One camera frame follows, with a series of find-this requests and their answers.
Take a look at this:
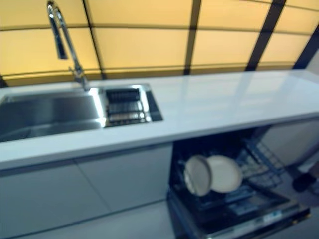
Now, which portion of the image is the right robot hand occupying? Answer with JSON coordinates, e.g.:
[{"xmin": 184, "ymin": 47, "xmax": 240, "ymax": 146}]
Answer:
[{"xmin": 292, "ymin": 171, "xmax": 317, "ymax": 193}]

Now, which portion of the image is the cream plate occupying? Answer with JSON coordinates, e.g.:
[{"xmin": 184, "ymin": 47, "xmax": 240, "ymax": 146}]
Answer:
[{"xmin": 206, "ymin": 154, "xmax": 243, "ymax": 194}]

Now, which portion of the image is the beige bowl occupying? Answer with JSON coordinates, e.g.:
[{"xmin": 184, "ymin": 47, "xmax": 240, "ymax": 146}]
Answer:
[{"xmin": 183, "ymin": 154, "xmax": 213, "ymax": 197}]

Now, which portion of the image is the black sink drying rack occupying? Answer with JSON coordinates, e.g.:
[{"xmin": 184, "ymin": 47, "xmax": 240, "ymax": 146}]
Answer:
[{"xmin": 104, "ymin": 87, "xmax": 153, "ymax": 125}]

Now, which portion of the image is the stainless steel sink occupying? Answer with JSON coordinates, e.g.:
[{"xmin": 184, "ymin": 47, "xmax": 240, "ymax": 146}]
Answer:
[{"xmin": 0, "ymin": 83, "xmax": 164, "ymax": 143}]

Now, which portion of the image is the chrome kitchen faucet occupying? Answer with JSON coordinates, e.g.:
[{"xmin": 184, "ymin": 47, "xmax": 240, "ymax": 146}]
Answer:
[{"xmin": 46, "ymin": 1, "xmax": 91, "ymax": 92}]

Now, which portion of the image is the black wire dishwasher upper rack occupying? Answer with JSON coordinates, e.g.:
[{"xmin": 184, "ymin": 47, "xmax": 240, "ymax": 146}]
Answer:
[{"xmin": 236, "ymin": 138, "xmax": 285, "ymax": 188}]

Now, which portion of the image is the black wire dishwasher rack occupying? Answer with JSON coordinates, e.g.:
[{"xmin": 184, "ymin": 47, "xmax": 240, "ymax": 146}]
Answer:
[
  {"xmin": 236, "ymin": 138, "xmax": 285, "ymax": 188},
  {"xmin": 171, "ymin": 148, "xmax": 296, "ymax": 226}
]

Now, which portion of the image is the black wire dishwasher lower rack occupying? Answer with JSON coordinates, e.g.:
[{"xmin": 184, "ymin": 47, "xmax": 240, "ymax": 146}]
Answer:
[{"xmin": 171, "ymin": 148, "xmax": 296, "ymax": 226}]

